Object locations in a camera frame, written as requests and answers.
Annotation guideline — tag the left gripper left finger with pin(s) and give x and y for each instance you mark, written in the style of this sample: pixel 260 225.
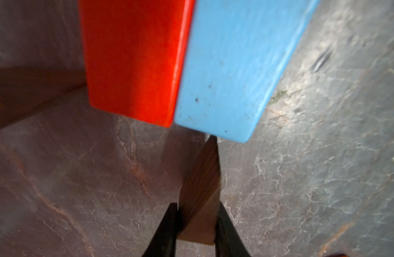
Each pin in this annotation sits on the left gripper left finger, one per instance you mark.
pixel 163 243

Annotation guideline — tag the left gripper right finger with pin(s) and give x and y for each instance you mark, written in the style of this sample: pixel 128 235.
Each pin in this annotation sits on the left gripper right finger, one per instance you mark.
pixel 227 241

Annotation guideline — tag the dark brown wedge block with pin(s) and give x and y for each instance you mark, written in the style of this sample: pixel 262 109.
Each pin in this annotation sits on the dark brown wedge block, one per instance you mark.
pixel 199 198

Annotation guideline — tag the light blue rectangular block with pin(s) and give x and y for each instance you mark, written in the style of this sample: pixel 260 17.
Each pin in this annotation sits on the light blue rectangular block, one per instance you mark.
pixel 236 54

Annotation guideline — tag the red rectangular block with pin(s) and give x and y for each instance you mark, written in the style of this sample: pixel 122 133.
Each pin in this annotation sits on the red rectangular block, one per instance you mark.
pixel 134 53

